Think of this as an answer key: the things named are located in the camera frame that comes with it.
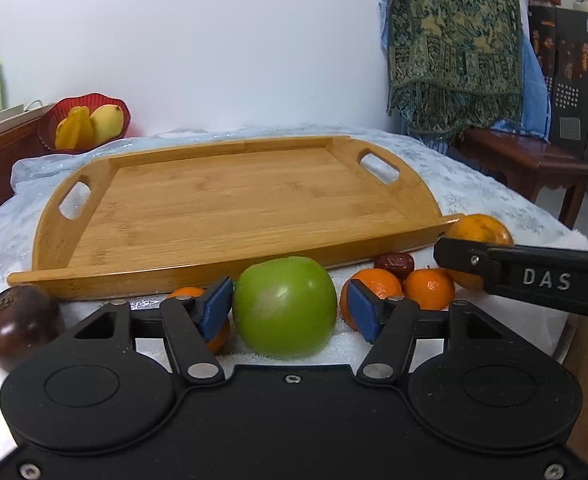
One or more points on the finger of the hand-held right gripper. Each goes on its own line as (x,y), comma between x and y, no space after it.
(456,256)

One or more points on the dark purple round fruit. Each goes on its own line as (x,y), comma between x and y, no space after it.
(16,327)

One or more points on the wooden tray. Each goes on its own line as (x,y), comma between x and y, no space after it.
(234,200)

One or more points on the white towel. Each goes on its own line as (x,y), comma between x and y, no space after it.
(346,347)

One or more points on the red date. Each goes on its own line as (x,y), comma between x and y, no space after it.
(396,262)

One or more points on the red fruit bowl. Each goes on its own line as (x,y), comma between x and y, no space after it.
(116,102)

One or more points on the wooden side table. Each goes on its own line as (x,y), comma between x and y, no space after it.
(518,152)

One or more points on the blue cloth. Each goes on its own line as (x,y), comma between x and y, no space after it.
(531,95)

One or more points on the yellow mango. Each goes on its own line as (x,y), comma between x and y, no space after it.
(108,122)

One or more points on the large orange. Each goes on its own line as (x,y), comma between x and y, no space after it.
(478,232)

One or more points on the green apple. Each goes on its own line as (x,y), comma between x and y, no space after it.
(286,305)

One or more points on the yellow starfruit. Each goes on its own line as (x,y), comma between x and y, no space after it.
(74,130)

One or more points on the small mandarin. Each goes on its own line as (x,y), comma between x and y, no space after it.
(218,335)
(429,290)
(378,282)

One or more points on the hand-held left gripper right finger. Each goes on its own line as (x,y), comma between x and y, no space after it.
(362,310)

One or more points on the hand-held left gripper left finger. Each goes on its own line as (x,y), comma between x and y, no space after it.
(214,307)

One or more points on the green patterned cloth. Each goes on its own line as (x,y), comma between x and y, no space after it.
(448,45)

